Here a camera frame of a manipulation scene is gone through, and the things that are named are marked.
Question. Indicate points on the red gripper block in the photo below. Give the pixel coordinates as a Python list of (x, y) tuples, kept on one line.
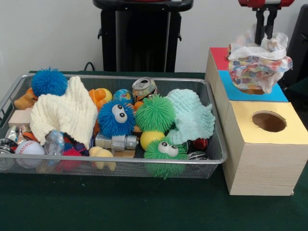
[(264, 3)]

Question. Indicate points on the white paper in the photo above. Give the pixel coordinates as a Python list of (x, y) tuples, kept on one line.
[(255, 67)]

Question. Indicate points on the mint knitted cloth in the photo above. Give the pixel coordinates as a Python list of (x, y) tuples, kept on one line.
[(192, 113)]

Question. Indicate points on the cream knitted cloth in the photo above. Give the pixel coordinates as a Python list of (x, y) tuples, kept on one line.
[(65, 113)]

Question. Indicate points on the wooden box with three holes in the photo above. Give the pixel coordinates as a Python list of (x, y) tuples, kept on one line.
[(264, 168)]

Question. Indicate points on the shallow grey mesh bin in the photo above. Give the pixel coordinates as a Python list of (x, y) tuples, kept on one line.
[(211, 163)]

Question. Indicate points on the black upright panel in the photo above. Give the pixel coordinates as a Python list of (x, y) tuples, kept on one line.
[(298, 36)]

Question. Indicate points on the dark green table cloth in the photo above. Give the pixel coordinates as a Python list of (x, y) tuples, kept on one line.
[(144, 204), (300, 96)]

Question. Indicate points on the crushed silver can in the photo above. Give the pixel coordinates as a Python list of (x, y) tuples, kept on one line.
[(144, 87)]

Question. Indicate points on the globe print ball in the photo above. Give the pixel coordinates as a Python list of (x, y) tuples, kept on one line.
[(122, 96)]

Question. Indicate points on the yellow ball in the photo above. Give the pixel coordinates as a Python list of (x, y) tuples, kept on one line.
[(150, 139)]

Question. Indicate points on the green spiky googly-eyed ball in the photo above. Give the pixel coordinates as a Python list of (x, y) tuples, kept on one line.
[(161, 157)]

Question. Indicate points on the blue spiky googly-eyed ball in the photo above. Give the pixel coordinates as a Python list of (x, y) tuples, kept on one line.
[(49, 81), (110, 122)]

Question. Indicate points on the white baseball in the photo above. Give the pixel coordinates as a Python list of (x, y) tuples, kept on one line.
[(29, 150)]

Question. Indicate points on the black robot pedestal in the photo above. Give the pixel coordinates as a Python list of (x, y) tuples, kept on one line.
[(108, 36)]

